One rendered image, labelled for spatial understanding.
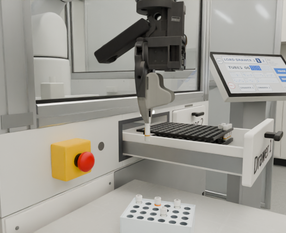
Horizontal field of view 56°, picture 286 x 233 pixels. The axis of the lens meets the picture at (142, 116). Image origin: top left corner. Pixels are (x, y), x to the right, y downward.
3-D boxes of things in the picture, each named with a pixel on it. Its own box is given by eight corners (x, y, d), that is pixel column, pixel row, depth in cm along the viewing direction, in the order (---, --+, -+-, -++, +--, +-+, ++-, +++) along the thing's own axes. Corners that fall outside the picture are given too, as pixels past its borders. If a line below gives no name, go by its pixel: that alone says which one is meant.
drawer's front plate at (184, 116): (204, 129, 122) (205, 105, 121) (176, 141, 98) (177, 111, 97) (201, 129, 123) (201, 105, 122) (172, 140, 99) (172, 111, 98)
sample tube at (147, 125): (151, 140, 52) (151, 116, 51) (149, 141, 51) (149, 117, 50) (144, 140, 52) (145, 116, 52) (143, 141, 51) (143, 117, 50)
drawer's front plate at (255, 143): (271, 156, 79) (274, 118, 77) (250, 188, 55) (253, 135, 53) (265, 155, 80) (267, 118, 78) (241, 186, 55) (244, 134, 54)
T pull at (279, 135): (282, 136, 67) (283, 131, 67) (279, 142, 61) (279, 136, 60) (267, 134, 69) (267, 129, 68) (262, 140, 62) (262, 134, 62)
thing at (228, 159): (264, 151, 78) (265, 130, 77) (243, 177, 57) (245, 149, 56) (147, 136, 100) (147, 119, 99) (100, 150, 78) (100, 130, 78)
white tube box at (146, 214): (195, 223, 52) (195, 204, 52) (191, 248, 44) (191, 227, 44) (134, 214, 55) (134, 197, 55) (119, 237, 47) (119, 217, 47)
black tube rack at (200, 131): (232, 149, 79) (233, 127, 78) (212, 164, 64) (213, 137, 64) (166, 140, 91) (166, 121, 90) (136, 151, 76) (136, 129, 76)
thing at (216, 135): (233, 130, 78) (233, 127, 78) (213, 140, 64) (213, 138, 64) (227, 129, 79) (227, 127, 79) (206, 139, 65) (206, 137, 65)
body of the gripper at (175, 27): (180, 72, 44) (182, -5, 43) (130, 72, 47) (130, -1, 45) (185, 73, 52) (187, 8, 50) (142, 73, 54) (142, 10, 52)
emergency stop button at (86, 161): (97, 169, 55) (96, 150, 54) (82, 175, 51) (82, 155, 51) (86, 167, 56) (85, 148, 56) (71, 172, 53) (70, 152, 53)
